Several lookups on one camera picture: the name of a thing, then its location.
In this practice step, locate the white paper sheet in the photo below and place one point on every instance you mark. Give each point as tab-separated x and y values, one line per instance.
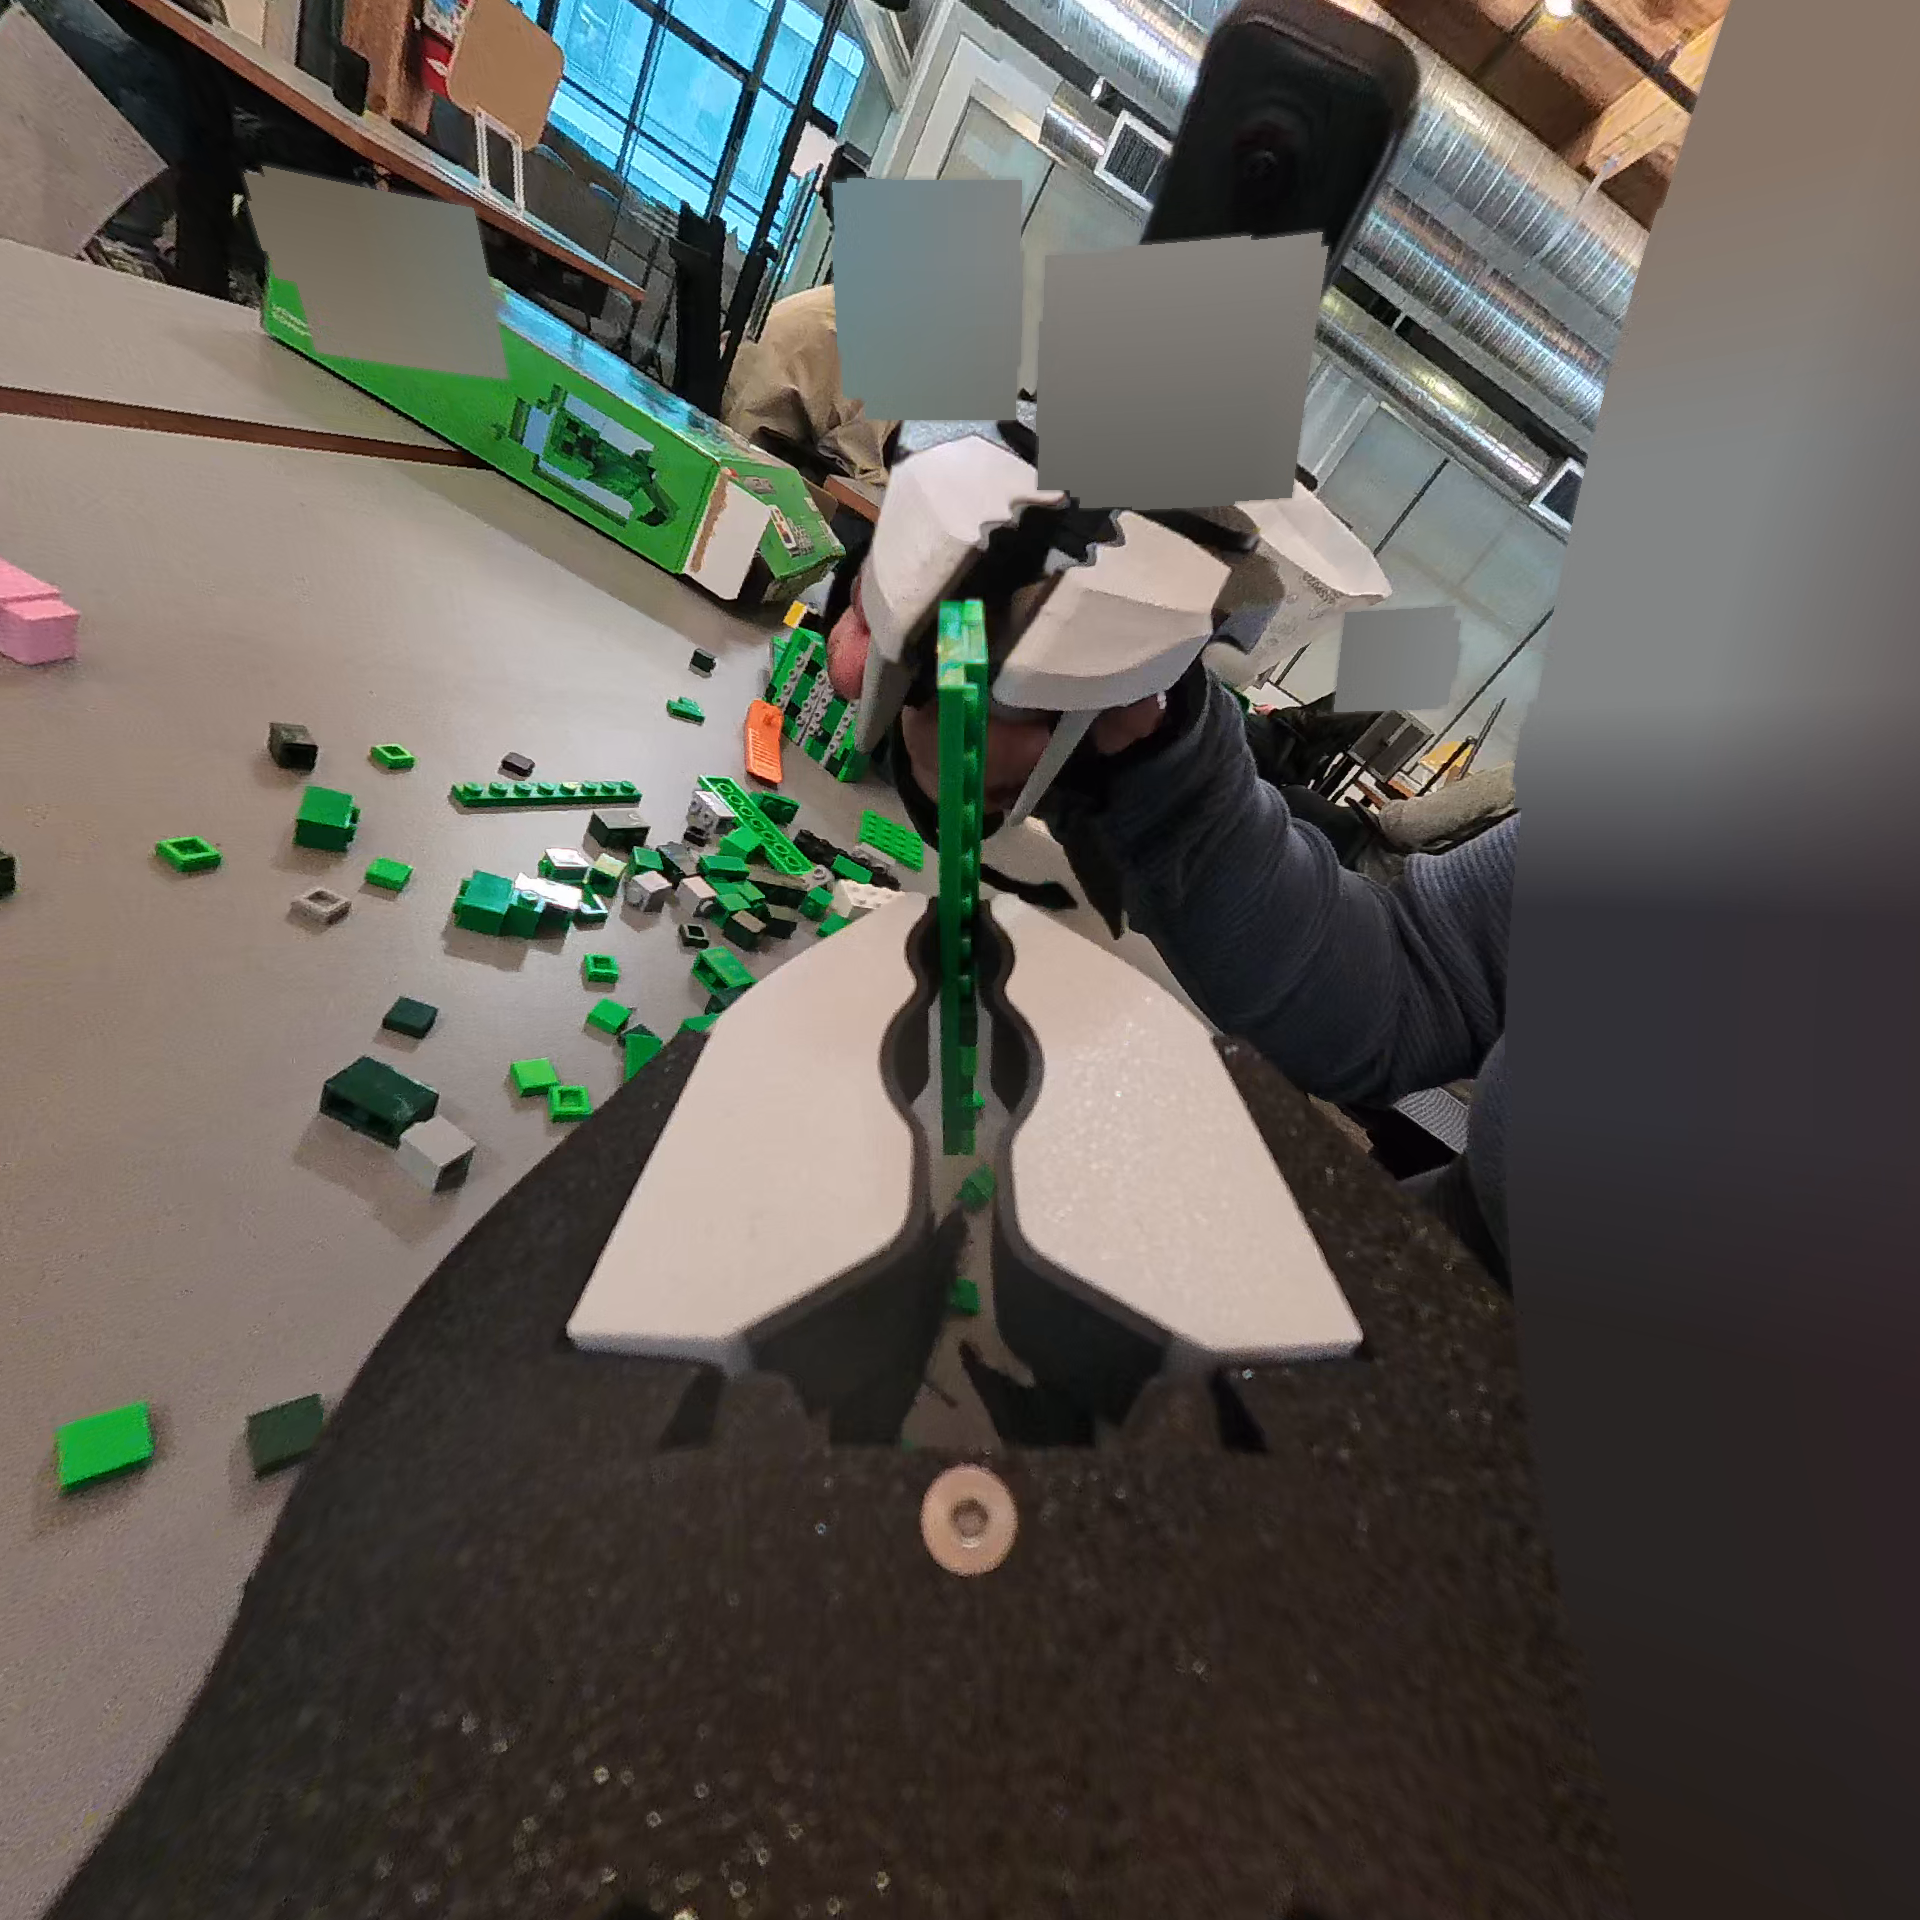
68	137

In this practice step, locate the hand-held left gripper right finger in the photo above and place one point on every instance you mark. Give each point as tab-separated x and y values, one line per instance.
1171	1185

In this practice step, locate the orange brick separator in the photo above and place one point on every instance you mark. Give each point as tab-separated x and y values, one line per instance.
765	746

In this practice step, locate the small grey brick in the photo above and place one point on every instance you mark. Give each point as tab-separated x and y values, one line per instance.
437	1156

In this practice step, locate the dark green long brick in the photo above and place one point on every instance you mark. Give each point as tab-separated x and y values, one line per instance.
376	1100

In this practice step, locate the printed white paper bag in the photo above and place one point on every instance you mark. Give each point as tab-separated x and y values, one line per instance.
1319	580

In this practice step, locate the person's right hand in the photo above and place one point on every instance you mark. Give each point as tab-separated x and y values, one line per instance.
854	661

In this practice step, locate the pink brick pig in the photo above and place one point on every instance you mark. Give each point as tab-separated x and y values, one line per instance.
33	615

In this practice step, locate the silver ventilation duct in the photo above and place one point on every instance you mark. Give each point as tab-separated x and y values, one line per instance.
1501	181

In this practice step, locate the scattered small green bricks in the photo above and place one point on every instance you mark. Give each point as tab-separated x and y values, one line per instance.
325	819

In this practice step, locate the person's right forearm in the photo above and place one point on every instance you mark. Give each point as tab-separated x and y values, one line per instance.
1277	931

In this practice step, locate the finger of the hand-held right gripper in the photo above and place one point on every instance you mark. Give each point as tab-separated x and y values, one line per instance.
1125	615
939	524

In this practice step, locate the long green brick plate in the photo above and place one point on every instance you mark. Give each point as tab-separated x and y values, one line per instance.
548	794

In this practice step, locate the distant wooden desk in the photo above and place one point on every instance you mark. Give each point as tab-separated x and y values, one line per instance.
376	137

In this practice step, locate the red fire extinguisher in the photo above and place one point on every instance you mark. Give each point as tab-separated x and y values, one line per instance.
435	38

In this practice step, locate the wooden book stand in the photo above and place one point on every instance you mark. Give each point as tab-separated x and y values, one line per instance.
504	61

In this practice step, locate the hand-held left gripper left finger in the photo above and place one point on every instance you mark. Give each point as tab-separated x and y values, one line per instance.
750	1172

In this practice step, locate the person's blue trousers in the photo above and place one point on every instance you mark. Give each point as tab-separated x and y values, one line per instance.
1484	1172

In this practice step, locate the white brick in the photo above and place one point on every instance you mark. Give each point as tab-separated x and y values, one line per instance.
868	900

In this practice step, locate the white air vent grille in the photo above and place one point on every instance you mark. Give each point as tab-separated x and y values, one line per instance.
1136	154
1558	493

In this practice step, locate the built green brick structure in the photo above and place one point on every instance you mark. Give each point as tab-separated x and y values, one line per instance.
820	706

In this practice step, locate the green mosaic tile panel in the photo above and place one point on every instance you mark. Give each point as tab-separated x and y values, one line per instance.
961	781

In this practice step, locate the green brick set box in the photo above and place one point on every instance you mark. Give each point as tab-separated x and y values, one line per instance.
599	435

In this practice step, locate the grey desk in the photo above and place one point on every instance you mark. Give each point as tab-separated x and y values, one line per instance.
181	1277

